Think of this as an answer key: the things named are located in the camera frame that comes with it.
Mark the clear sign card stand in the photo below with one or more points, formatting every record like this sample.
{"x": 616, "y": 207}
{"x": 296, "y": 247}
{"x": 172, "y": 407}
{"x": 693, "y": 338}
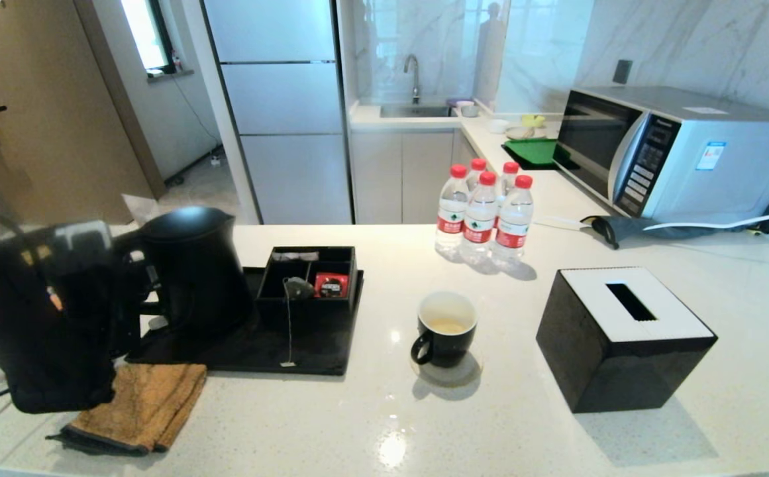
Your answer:
{"x": 138, "y": 207}

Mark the small beige plate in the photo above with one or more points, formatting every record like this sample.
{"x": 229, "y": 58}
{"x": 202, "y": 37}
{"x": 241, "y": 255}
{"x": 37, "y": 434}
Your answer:
{"x": 520, "y": 133}

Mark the white sachet packet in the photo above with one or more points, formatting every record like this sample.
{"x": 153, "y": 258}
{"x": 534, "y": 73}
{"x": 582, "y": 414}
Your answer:
{"x": 295, "y": 256}

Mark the red-capped water bottle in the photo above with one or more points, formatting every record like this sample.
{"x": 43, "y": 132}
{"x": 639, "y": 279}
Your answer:
{"x": 511, "y": 169}
{"x": 479, "y": 228}
{"x": 451, "y": 225}
{"x": 512, "y": 235}
{"x": 478, "y": 165}

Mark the black compartment box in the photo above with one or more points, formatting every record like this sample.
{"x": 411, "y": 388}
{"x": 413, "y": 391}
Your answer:
{"x": 305, "y": 306}

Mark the brown wooden door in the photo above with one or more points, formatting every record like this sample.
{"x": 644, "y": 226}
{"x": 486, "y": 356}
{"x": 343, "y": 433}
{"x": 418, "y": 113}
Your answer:
{"x": 46, "y": 99}

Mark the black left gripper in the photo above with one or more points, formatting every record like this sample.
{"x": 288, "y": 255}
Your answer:
{"x": 122, "y": 295}

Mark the silver microwave oven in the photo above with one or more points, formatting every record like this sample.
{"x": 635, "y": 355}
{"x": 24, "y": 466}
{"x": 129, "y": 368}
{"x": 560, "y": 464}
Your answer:
{"x": 722, "y": 175}

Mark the small white cup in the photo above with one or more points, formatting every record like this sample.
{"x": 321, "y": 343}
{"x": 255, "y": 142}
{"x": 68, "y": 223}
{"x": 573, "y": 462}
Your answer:
{"x": 498, "y": 125}

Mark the window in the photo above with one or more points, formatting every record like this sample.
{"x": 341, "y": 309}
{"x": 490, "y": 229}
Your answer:
{"x": 146, "y": 33}

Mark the black tissue box white lid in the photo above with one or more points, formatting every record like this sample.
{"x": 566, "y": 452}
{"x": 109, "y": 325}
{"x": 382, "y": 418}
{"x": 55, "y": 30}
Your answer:
{"x": 622, "y": 371}

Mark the white kitchen cabinet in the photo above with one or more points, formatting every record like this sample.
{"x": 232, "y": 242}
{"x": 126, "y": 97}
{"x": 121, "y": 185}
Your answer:
{"x": 391, "y": 179}

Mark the dark grey cloth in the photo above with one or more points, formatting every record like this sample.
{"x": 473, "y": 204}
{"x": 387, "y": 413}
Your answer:
{"x": 622, "y": 228}

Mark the black wall socket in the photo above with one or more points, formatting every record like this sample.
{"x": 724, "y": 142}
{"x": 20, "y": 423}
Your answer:
{"x": 621, "y": 71}

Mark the black mug white inside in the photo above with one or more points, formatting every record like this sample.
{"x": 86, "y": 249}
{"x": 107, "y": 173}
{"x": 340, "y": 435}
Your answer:
{"x": 447, "y": 350}

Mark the chrome faucet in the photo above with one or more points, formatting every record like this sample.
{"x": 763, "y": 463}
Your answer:
{"x": 416, "y": 83}

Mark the black electric kettle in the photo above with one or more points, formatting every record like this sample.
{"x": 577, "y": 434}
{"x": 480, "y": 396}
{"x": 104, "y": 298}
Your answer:
{"x": 199, "y": 278}

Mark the steel sink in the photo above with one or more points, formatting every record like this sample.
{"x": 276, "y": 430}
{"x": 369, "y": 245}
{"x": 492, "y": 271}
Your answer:
{"x": 417, "y": 111}

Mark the round clear coaster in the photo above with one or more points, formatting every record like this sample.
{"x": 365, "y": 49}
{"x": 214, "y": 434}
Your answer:
{"x": 454, "y": 379}

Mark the orange-brown folded cloth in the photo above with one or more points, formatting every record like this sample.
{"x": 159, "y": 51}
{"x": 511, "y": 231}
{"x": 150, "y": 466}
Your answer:
{"x": 152, "y": 404}

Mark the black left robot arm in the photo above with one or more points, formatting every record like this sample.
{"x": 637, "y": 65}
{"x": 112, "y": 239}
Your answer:
{"x": 26, "y": 331}

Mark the silver refrigerator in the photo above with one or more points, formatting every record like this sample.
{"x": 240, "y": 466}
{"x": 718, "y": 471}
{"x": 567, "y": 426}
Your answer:
{"x": 285, "y": 99}

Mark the small grey bowl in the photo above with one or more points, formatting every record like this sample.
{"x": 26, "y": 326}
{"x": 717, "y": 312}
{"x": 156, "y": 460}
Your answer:
{"x": 469, "y": 110}

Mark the black serving tray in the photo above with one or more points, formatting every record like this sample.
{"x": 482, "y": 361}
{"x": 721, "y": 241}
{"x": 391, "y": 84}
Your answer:
{"x": 252, "y": 348}

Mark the red sachet packet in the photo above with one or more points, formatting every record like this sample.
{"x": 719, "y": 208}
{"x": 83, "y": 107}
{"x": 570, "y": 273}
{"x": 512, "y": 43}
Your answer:
{"x": 331, "y": 285}

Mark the yellow cup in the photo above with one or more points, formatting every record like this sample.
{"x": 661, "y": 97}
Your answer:
{"x": 533, "y": 120}

